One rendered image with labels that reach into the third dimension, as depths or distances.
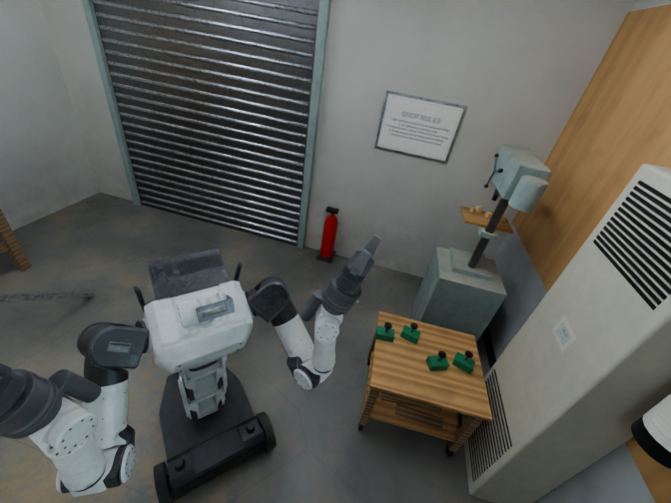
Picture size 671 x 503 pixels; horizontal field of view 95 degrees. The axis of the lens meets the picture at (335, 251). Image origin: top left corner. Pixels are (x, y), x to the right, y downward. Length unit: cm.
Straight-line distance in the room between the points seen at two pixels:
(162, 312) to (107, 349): 14
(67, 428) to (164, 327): 29
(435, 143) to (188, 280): 236
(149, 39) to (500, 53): 287
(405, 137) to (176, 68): 214
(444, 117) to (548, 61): 74
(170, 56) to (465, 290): 316
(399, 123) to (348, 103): 46
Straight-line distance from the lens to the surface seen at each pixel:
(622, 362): 145
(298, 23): 293
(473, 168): 299
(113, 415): 98
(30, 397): 70
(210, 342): 94
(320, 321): 82
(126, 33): 376
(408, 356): 199
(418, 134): 286
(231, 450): 198
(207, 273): 98
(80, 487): 95
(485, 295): 249
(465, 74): 283
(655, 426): 151
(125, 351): 93
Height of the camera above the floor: 202
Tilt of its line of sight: 35 degrees down
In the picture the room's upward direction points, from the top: 10 degrees clockwise
